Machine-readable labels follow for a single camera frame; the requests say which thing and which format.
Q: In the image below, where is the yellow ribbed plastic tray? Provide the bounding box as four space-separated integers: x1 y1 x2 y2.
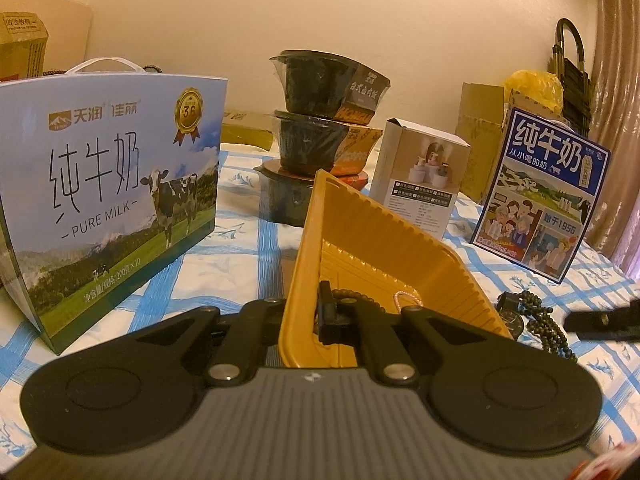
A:
277 169 513 370

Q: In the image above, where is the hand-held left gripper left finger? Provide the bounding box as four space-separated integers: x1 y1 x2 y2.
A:
135 297 287 387

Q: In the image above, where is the white pearl bracelet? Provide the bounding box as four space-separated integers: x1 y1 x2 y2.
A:
392 291 425 310

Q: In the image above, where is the dark blue cartoon milk carton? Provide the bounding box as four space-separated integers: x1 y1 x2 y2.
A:
469 107 612 285

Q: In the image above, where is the beige curtain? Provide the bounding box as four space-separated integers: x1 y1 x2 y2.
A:
580 0 640 281

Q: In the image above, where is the blue checked white cloth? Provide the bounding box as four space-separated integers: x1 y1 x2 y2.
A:
0 142 640 461

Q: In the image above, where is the tall brown cardboard box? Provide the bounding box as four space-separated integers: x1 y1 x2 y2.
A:
456 82 514 204

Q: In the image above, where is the yellow plastic bag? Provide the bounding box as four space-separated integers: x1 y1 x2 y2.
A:
502 69 565 114

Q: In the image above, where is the light blue cow milk box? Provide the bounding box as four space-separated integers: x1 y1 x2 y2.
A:
0 57 230 357

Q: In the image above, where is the brown printed cardboard box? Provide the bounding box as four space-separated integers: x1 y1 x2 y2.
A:
0 12 50 83

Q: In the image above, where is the dark bead bracelet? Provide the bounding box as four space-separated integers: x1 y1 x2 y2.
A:
330 288 374 306

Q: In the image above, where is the flat yellow-brown box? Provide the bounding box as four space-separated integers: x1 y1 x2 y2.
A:
220 109 276 152

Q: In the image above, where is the black bowl with red lid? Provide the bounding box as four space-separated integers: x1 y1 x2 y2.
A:
257 160 370 227

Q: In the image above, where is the black wrist watch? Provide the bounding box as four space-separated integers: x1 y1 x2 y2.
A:
496 291 527 339

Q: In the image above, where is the black instant food bowl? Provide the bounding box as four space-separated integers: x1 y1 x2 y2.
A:
269 50 392 125
272 109 385 177

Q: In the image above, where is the white product box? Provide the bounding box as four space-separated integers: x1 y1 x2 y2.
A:
370 117 473 241

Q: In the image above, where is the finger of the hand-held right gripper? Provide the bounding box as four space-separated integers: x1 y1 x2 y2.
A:
564 300 640 343

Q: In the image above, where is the light wooden board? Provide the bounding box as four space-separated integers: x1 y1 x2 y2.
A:
0 0 95 79

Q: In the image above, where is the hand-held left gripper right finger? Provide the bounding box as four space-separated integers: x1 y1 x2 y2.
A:
313 281 502 387

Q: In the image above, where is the long dark bead necklace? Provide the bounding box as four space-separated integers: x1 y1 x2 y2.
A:
517 291 579 363

